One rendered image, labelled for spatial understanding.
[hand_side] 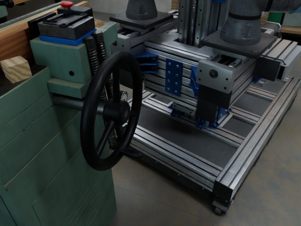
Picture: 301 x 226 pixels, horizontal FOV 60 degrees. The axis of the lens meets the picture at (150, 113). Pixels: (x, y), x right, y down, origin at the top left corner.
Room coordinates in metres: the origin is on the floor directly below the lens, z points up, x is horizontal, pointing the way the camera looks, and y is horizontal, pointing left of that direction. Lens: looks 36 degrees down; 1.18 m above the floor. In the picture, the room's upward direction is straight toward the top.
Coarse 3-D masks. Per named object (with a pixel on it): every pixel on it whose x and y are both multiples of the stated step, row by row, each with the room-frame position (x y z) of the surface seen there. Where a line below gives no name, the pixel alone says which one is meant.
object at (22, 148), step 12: (84, 96) 0.68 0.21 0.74; (60, 108) 0.58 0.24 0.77; (36, 120) 0.50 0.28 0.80; (48, 120) 0.53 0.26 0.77; (60, 120) 0.57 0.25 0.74; (24, 132) 0.46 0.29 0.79; (36, 132) 0.49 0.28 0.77; (48, 132) 0.52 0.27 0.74; (12, 144) 0.42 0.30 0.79; (24, 144) 0.45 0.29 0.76; (36, 144) 0.48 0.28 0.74; (0, 156) 0.39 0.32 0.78; (12, 156) 0.41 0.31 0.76; (24, 156) 0.44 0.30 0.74; (0, 168) 0.38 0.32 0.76; (12, 168) 0.40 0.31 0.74; (0, 180) 0.37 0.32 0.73
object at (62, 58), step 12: (108, 36) 0.67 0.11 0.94; (36, 48) 0.58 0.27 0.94; (48, 48) 0.57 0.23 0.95; (60, 48) 0.56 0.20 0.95; (72, 48) 0.55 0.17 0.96; (84, 48) 0.56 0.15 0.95; (96, 48) 0.61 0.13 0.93; (108, 48) 0.66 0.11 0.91; (36, 60) 0.59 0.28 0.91; (48, 60) 0.57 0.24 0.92; (60, 60) 0.56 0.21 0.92; (72, 60) 0.55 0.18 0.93; (84, 60) 0.56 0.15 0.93; (60, 72) 0.56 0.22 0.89; (72, 72) 0.55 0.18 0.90; (84, 72) 0.55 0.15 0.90
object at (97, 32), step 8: (96, 32) 0.61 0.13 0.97; (88, 40) 0.57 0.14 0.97; (96, 40) 0.61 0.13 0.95; (88, 48) 0.57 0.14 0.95; (104, 48) 0.61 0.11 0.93; (96, 56) 0.57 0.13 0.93; (104, 56) 0.61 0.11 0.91; (96, 64) 0.57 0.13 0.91; (104, 88) 0.58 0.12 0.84; (112, 88) 0.62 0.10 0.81; (104, 96) 0.57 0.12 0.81; (112, 96) 0.61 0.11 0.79; (104, 120) 0.57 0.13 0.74; (120, 128) 0.62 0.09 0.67; (112, 136) 0.58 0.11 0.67; (120, 136) 0.62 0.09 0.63; (112, 144) 0.58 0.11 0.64
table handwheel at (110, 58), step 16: (112, 64) 0.49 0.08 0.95; (128, 64) 0.58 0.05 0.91; (96, 80) 0.44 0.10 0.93; (112, 80) 0.52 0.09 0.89; (64, 96) 0.56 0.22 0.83; (96, 96) 0.42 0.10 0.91; (96, 112) 0.51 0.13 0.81; (112, 112) 0.49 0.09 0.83; (128, 112) 0.52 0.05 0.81; (80, 128) 0.39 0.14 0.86; (112, 128) 0.47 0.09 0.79; (128, 128) 0.57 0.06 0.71; (128, 144) 0.53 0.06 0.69; (96, 160) 0.39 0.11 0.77; (112, 160) 0.45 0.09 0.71
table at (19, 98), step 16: (112, 32) 0.89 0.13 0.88; (32, 64) 0.59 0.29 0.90; (0, 80) 0.51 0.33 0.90; (32, 80) 0.52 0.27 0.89; (48, 80) 0.56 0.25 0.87; (64, 80) 0.56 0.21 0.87; (0, 96) 0.44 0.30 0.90; (16, 96) 0.47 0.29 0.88; (32, 96) 0.51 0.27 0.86; (80, 96) 0.52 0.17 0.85; (0, 112) 0.42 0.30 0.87; (16, 112) 0.46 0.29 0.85; (0, 128) 0.41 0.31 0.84
